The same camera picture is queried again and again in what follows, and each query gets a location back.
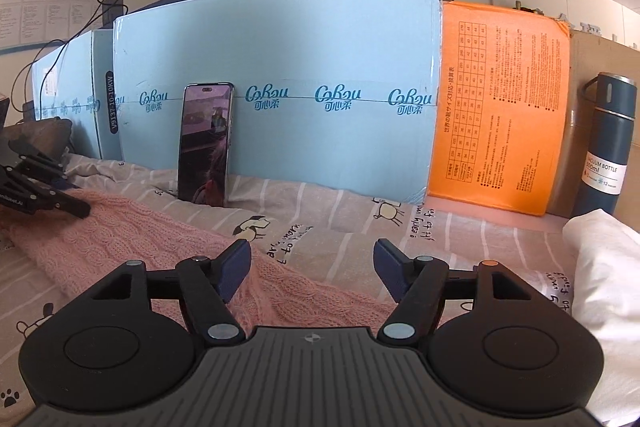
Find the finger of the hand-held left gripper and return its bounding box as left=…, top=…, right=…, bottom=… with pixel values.
left=10, top=141, right=72, bottom=184
left=20, top=186, right=92, bottom=221

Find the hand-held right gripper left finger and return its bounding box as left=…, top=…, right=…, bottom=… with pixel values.
left=85, top=239, right=252, bottom=347

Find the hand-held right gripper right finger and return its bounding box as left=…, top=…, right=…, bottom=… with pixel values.
left=372, top=238, right=538, bottom=347

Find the pink knitted sweater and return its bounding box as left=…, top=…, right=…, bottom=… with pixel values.
left=0, top=189, right=403, bottom=335

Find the dark brown object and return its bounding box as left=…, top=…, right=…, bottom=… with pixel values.
left=0, top=118, right=74, bottom=158

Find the striped cartoon print bedsheet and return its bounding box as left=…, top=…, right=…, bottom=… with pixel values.
left=0, top=152, right=591, bottom=427

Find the small light blue carton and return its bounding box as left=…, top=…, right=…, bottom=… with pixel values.
left=31, top=29, right=123, bottom=161

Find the pink table cloth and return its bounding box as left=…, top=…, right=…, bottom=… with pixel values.
left=422, top=194, right=573, bottom=238

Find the black smartphone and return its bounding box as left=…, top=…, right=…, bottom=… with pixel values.
left=177, top=82, right=236, bottom=208

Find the black power adapter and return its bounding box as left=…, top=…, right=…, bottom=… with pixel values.
left=102, top=0, right=125, bottom=28

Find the orange carton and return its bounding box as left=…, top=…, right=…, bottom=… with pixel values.
left=426, top=0, right=572, bottom=217

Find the white folded garment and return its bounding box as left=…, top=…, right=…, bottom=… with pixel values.
left=562, top=209, right=640, bottom=427

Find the large light blue carton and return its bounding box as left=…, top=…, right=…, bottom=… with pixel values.
left=112, top=0, right=443, bottom=204

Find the dark blue vacuum bottle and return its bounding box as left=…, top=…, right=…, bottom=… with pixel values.
left=571, top=72, right=639, bottom=219

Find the brown cardboard box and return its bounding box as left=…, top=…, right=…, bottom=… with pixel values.
left=547, top=29, right=640, bottom=218

